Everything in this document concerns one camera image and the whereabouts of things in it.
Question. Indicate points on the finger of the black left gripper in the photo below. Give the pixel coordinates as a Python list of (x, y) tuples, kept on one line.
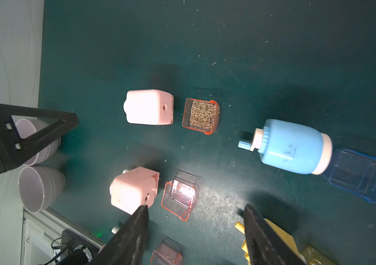
[(29, 135)]

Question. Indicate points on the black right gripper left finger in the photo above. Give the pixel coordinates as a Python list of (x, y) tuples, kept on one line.
[(128, 245)]

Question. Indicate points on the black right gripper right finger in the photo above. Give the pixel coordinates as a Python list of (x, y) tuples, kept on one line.
[(264, 246)]

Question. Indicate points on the pink sharpener row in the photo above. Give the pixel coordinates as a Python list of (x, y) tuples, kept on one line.
[(149, 107), (134, 188)]

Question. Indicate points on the red tray row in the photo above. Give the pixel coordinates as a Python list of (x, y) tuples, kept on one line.
[(167, 254), (181, 194), (201, 115)]

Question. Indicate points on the pink sharpener back row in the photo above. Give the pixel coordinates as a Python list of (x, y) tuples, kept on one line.
[(149, 107)]

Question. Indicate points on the red tray back row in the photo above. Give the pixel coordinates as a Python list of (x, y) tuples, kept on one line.
[(201, 115)]

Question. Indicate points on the yellow sharpener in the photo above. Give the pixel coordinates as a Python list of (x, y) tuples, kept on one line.
[(284, 236)]

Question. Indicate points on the red tray front row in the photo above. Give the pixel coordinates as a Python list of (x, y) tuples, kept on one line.
[(167, 254)]

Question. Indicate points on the yellow tray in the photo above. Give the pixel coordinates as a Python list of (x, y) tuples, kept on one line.
[(315, 257)]

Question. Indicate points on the blue sharpener back row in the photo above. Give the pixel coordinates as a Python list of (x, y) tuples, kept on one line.
[(291, 147)]

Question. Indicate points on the blue tray back row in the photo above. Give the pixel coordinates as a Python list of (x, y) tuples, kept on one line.
[(353, 172)]

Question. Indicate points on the purple bowl front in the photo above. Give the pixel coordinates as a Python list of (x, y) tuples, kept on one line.
[(39, 187)]

